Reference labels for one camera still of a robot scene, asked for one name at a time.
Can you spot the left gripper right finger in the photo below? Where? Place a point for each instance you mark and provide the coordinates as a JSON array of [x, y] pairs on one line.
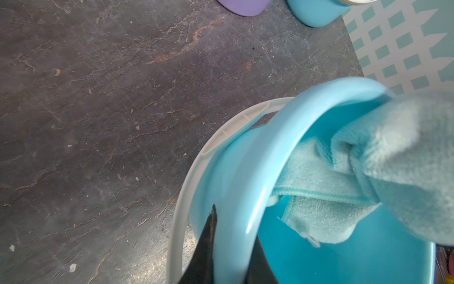
[[259, 271]]

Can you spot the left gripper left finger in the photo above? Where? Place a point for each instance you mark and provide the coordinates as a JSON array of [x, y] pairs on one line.
[[201, 267]]

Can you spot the blue bucket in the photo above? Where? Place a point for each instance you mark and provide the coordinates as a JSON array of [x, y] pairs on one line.
[[320, 13], [236, 171]]

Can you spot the light green cloth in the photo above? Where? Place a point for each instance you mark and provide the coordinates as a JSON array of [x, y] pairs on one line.
[[397, 152]]

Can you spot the purple bucket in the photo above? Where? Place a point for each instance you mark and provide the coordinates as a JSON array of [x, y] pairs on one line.
[[247, 8]]

